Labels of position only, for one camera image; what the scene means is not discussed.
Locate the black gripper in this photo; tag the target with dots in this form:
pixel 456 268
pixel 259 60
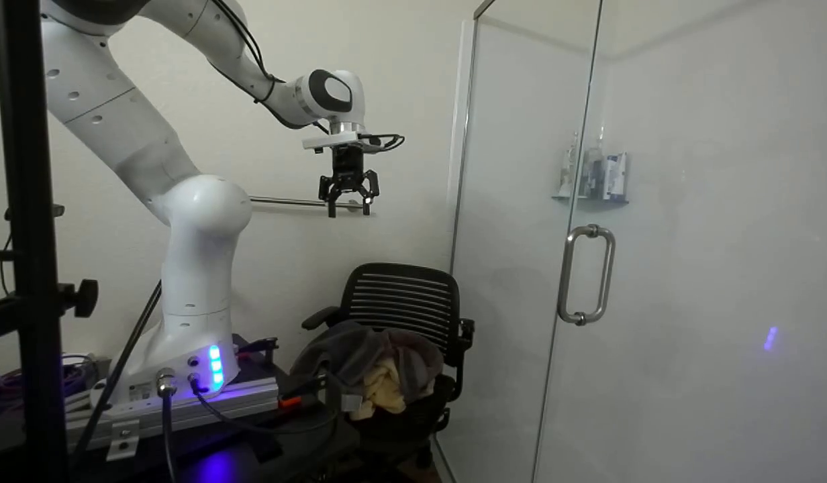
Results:
pixel 347 163

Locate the shower shelf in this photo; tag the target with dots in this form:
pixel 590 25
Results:
pixel 591 202

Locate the black mesh office chair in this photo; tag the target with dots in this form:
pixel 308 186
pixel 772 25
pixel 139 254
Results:
pixel 404 298

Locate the black stand pole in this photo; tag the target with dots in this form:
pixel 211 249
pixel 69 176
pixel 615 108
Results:
pixel 34 270

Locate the glass shower panel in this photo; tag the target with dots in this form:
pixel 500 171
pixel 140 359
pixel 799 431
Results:
pixel 512 179

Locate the yellow towel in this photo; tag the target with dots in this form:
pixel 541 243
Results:
pixel 382 388

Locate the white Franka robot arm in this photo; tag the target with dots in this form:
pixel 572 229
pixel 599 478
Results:
pixel 199 270

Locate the black stand knob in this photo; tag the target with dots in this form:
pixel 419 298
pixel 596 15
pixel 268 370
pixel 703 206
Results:
pixel 81 296

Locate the blue white container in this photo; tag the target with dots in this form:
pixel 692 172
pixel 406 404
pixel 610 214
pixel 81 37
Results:
pixel 615 179

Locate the glass shower door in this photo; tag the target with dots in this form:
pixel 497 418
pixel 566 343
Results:
pixel 717 270

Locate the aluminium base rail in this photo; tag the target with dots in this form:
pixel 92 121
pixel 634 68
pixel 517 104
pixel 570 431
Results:
pixel 215 404

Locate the metal towel bar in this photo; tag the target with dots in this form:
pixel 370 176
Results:
pixel 284 202

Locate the grey towel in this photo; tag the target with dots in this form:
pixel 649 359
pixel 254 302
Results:
pixel 335 349

